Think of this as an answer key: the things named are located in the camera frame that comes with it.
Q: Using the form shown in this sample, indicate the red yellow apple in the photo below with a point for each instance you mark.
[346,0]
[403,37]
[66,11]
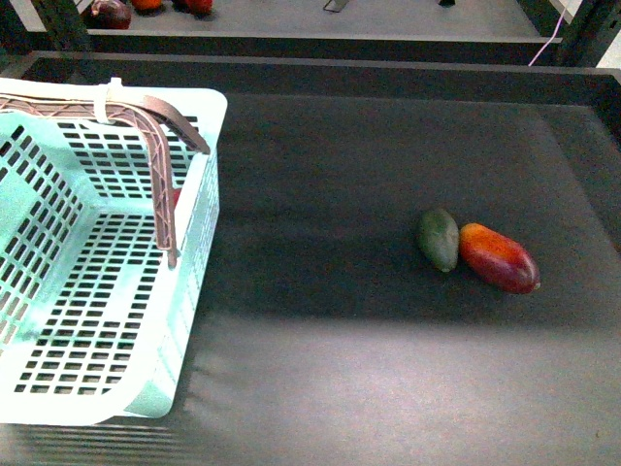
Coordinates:
[176,196]

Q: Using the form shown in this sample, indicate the brown basket handle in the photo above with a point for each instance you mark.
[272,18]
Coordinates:
[147,114]

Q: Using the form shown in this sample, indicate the light green plastic basket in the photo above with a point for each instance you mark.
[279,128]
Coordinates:
[94,324]

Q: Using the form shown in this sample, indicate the dark red apple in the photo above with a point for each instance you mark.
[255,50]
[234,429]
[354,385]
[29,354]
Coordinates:
[111,14]

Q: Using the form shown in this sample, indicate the green avocado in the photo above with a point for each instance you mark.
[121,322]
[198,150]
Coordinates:
[438,239]

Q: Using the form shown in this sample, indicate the red orange mango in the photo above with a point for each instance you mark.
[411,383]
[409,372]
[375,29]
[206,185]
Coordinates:
[498,260]

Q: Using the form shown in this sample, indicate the white zip tie right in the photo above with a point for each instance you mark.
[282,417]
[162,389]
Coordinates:
[103,95]

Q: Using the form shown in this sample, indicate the orange fruit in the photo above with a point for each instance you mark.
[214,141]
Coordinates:
[146,5]

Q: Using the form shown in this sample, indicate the black metal upright post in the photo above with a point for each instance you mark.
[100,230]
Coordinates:
[64,25]

